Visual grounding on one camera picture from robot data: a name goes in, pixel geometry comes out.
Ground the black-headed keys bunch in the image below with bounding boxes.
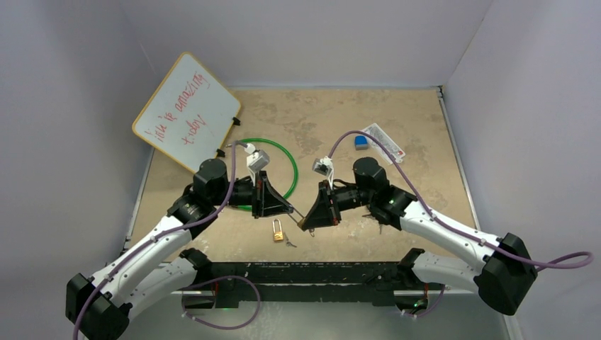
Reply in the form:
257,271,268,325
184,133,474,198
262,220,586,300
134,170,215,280
361,214,383,235

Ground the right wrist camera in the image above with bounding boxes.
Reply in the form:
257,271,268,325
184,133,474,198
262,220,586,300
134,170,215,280
312,157,333,177

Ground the small silver key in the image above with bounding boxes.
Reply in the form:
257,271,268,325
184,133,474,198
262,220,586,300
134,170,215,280
285,238,297,248

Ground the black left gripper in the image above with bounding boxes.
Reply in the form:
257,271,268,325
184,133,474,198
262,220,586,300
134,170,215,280
212,171,293,219

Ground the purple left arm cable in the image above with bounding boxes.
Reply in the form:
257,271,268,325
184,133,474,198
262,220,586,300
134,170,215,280
72,142,254,340

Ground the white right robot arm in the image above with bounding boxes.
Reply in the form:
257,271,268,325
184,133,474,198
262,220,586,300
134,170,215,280
298,157,538,315

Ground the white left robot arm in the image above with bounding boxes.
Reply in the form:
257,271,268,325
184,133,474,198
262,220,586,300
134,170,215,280
65,157,293,339

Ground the whiteboard with orange frame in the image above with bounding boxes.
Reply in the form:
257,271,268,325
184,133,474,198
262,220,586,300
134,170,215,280
132,52,242,173

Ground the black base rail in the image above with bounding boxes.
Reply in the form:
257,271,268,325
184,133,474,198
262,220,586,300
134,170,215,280
195,261,432,312

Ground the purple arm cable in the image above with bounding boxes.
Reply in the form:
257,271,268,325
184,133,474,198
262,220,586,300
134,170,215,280
72,142,254,340
327,130,595,272

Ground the green cable lock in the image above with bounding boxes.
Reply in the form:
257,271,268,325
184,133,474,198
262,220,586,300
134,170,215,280
224,137,300,212

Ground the blue whiteboard eraser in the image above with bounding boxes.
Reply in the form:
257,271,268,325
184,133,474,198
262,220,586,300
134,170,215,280
354,135,369,151

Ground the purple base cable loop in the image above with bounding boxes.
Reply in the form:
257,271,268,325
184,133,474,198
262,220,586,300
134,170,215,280
181,271,265,330

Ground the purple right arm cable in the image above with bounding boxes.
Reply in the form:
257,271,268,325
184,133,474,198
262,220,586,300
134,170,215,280
327,130,595,272

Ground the brass padlock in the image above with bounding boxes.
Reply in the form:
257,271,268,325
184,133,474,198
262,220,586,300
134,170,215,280
272,219,284,243
288,206,305,224

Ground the white printed card package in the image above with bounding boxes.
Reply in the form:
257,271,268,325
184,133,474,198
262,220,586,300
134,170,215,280
362,123,405,165

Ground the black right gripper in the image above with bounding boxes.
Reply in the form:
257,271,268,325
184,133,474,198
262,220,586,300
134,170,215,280
303,181,373,230

